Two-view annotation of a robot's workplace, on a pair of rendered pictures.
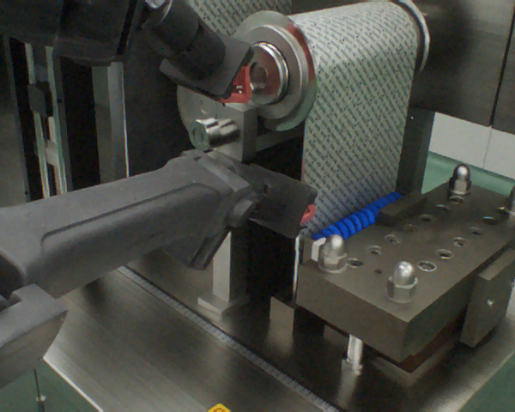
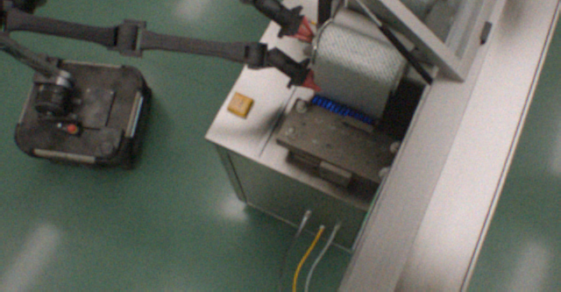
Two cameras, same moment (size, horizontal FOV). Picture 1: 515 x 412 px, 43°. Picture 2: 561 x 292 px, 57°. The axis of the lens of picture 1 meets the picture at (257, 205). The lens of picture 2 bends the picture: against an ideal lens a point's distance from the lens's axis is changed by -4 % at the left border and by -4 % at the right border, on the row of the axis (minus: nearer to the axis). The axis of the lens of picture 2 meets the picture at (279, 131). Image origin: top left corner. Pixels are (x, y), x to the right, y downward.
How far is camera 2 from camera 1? 1.47 m
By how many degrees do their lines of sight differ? 61
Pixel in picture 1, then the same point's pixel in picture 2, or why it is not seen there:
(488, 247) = (342, 163)
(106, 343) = not seen: hidden behind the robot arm
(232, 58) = (285, 31)
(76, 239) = (159, 46)
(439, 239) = (339, 143)
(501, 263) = (335, 169)
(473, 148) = not seen: outside the picture
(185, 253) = not seen: hidden behind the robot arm
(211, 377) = (270, 92)
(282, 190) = (292, 74)
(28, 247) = (145, 44)
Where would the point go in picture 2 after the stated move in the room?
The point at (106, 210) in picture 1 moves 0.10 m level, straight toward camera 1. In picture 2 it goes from (176, 45) to (146, 61)
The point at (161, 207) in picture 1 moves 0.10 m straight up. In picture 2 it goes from (198, 52) to (192, 34)
